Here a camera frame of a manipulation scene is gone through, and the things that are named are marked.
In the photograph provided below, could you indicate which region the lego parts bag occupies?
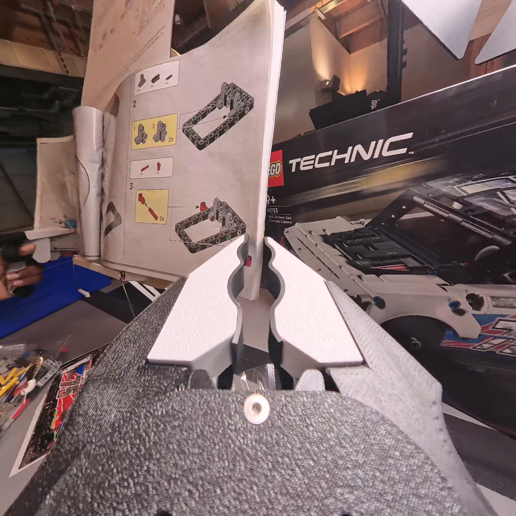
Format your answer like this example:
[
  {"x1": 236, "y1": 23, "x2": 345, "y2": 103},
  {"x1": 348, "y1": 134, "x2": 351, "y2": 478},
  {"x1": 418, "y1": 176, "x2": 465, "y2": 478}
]
[{"x1": 0, "y1": 336, "x2": 72, "y2": 438}]

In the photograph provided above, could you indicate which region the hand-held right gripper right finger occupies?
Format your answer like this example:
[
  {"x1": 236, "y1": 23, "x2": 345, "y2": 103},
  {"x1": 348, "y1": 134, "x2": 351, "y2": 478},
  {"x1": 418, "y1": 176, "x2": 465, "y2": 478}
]
[{"x1": 263, "y1": 236, "x2": 365, "y2": 390}]

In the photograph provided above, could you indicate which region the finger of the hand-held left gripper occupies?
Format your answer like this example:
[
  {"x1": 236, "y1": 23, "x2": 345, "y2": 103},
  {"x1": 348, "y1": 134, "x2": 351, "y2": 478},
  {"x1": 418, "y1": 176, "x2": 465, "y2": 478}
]
[{"x1": 23, "y1": 227, "x2": 78, "y2": 243}]

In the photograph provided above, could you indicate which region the holographic sticker sheet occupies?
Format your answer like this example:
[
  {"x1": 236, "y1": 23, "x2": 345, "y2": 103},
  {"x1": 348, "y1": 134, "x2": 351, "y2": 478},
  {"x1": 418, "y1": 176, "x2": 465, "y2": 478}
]
[{"x1": 8, "y1": 347, "x2": 107, "y2": 478}]

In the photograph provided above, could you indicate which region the white pin on cord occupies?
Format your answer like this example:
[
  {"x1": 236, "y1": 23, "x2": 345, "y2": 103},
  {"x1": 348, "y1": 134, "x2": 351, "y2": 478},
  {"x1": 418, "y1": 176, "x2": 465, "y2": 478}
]
[{"x1": 77, "y1": 274, "x2": 138, "y2": 319}]

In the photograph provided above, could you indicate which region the person's left hand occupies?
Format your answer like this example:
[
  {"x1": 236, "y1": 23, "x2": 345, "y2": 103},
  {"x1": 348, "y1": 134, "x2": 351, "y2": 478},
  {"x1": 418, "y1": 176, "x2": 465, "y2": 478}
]
[{"x1": 0, "y1": 243, "x2": 44, "y2": 302}]

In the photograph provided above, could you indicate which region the blue plastic bin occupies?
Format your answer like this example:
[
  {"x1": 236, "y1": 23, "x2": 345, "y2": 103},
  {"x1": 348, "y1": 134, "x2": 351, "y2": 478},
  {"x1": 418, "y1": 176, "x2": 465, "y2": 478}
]
[{"x1": 0, "y1": 256, "x2": 112, "y2": 340}]

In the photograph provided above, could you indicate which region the lego instruction booklet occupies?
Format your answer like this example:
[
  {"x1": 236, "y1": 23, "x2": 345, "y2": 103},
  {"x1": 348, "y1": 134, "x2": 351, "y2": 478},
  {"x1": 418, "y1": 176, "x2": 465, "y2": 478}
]
[{"x1": 34, "y1": 0, "x2": 287, "y2": 301}]

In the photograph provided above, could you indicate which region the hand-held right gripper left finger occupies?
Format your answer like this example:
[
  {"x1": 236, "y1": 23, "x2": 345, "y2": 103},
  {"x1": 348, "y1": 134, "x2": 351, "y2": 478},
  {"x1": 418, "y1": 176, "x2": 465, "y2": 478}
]
[{"x1": 146, "y1": 235, "x2": 249, "y2": 389}]

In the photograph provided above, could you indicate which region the black lego set box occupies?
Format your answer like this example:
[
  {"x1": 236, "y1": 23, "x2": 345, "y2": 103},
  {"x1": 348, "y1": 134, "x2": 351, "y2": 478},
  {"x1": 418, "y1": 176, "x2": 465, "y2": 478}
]
[{"x1": 264, "y1": 64, "x2": 516, "y2": 440}]

